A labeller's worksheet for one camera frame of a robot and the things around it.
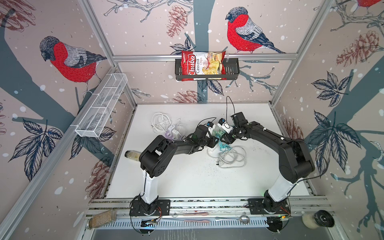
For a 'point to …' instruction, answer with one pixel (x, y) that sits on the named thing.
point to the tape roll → (320, 218)
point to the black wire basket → (232, 66)
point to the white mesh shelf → (96, 115)
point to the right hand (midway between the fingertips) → (223, 135)
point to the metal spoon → (243, 219)
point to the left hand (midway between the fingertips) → (219, 137)
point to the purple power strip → (168, 135)
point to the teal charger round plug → (224, 147)
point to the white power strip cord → (160, 122)
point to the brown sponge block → (102, 218)
